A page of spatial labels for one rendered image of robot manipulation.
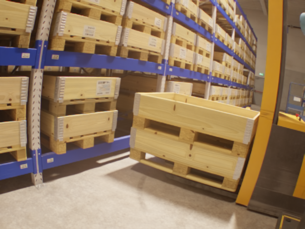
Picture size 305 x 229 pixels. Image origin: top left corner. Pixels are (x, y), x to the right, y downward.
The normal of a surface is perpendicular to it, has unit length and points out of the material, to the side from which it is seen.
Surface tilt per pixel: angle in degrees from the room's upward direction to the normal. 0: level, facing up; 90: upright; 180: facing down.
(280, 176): 90
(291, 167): 90
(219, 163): 90
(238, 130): 90
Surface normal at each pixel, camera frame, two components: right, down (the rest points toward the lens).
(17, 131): 0.81, 0.21
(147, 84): -0.54, 0.09
